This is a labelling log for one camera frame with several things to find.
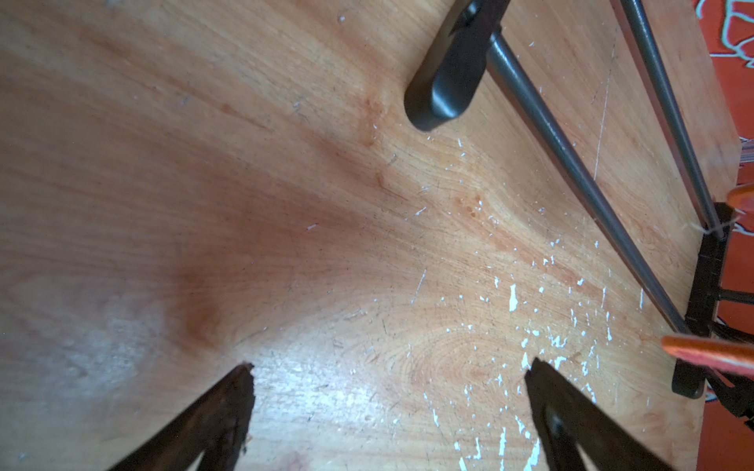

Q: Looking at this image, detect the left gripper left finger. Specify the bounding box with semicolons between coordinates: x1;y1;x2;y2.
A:
112;363;255;470

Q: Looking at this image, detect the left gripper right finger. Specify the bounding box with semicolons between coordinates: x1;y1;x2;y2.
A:
524;358;671;470

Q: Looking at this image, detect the black garment rack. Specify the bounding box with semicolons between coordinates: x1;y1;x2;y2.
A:
404;1;753;426

